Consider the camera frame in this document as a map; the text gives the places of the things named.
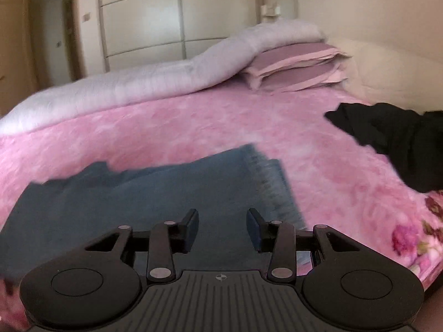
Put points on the mauve pillow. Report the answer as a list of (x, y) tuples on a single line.
[(294, 57), (297, 77)]

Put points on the cream padded headboard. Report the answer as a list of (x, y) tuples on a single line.
[(391, 72)]

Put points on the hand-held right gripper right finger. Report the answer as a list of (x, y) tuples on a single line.
[(254, 232)]

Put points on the cream sliding wardrobe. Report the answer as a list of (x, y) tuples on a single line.
[(173, 17)]

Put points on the room door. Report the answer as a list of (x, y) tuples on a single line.
[(55, 31)]

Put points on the white quilt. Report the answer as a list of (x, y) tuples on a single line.
[(145, 79)]

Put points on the blue garment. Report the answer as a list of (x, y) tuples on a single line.
[(155, 207)]

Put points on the wall switch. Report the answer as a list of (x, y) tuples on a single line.
[(86, 16)]

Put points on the black garment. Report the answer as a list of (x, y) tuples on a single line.
[(398, 138)]

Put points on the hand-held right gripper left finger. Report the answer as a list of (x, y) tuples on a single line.
[(192, 229)]

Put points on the pink floral blanket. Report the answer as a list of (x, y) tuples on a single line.
[(207, 124)]

